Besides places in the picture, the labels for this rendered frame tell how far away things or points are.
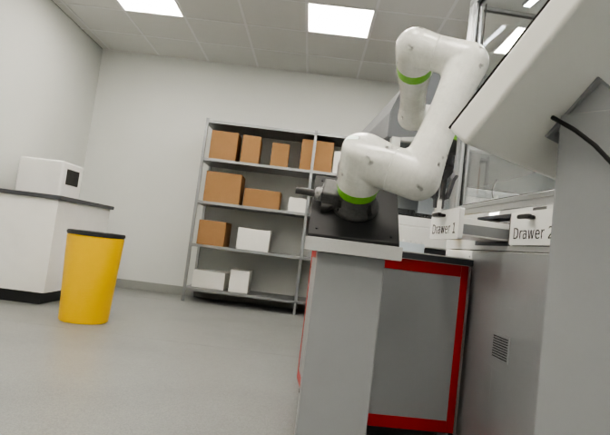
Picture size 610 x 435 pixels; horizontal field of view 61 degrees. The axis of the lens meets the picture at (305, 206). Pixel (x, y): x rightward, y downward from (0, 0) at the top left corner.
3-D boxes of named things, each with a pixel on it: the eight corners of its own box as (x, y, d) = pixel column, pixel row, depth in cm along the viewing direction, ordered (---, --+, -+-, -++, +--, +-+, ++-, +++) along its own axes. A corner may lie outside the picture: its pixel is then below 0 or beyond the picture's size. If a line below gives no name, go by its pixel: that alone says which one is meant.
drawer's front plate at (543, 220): (557, 245, 146) (560, 207, 147) (508, 244, 175) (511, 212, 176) (563, 246, 146) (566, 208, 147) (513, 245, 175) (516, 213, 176)
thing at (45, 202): (-45, 295, 414) (-19, 146, 424) (32, 285, 529) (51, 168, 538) (43, 306, 413) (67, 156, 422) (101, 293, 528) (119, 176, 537)
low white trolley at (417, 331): (302, 445, 191) (327, 241, 197) (291, 395, 252) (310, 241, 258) (454, 459, 195) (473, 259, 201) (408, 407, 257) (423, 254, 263)
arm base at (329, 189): (291, 210, 158) (292, 195, 154) (301, 180, 169) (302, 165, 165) (375, 225, 156) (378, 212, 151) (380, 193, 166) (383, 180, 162)
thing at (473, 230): (460, 235, 178) (462, 217, 178) (435, 235, 204) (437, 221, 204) (570, 249, 181) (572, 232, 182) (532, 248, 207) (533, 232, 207)
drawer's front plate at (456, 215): (457, 239, 176) (460, 206, 177) (429, 239, 205) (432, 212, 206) (462, 239, 176) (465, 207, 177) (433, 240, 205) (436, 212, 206)
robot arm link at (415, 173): (433, 196, 135) (499, 37, 149) (375, 175, 139) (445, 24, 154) (429, 213, 147) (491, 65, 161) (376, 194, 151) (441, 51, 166)
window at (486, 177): (575, 186, 147) (601, -129, 154) (459, 206, 232) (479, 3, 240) (577, 186, 147) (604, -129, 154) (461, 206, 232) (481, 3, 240)
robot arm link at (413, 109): (430, 85, 168) (434, 56, 172) (395, 84, 171) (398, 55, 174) (425, 137, 202) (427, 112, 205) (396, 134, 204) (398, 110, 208)
